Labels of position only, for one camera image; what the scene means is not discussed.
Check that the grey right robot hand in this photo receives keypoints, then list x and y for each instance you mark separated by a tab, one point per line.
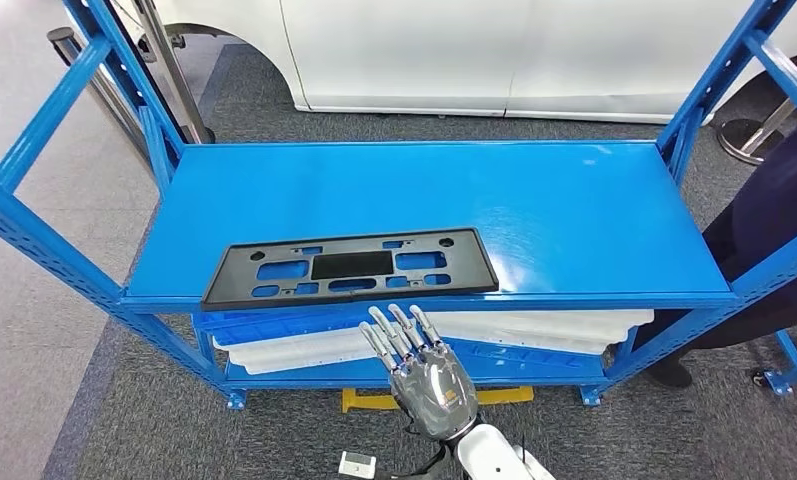
438	397

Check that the black plastic plate frame part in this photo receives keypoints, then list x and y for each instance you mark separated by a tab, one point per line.
352	265

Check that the blue metal shelf rack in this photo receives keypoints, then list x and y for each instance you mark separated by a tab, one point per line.
789	371
404	199

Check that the blue plastic tray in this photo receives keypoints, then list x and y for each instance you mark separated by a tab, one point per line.
272	324
524	361

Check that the white car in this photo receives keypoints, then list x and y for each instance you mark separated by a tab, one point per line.
438	53

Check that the person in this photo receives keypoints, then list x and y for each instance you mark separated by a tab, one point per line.
769	218

